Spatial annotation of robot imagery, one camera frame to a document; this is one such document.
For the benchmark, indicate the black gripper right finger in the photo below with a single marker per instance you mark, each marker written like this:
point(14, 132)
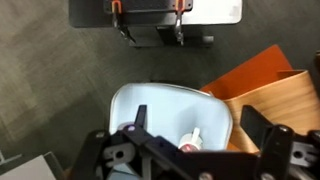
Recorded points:
point(255, 123)

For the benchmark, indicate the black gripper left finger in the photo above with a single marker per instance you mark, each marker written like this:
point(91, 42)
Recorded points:
point(141, 116)

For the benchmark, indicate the light blue padded chair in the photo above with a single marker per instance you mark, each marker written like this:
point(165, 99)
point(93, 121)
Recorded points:
point(170, 106)

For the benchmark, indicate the orange chair seat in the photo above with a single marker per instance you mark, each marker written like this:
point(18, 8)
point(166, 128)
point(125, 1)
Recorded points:
point(256, 71)

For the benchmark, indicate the white printed mug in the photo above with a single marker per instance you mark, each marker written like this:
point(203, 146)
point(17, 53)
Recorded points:
point(186, 141)

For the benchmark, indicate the orange black bar clamp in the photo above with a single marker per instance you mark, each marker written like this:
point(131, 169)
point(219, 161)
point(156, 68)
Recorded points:
point(179, 20)
point(116, 11)

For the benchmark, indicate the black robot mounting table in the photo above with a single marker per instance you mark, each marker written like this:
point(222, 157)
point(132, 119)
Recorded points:
point(213, 11)

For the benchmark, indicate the large grey table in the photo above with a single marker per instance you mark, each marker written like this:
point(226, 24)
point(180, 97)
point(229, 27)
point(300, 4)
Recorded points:
point(26, 168)

